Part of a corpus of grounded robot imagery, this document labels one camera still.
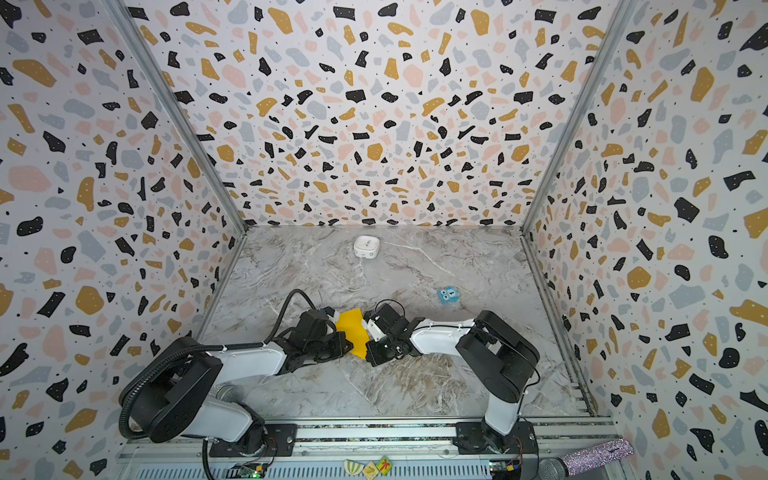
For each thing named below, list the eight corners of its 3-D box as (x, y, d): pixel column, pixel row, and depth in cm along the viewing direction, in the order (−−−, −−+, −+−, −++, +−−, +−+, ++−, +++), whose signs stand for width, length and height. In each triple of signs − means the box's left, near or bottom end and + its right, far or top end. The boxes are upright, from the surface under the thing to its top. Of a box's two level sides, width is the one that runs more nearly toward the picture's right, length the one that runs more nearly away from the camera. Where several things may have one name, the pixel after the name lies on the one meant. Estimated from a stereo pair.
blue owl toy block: (439, 303, 103) (439, 299, 101) (438, 290, 106) (438, 286, 104) (460, 303, 103) (461, 299, 101) (458, 290, 106) (459, 286, 104)
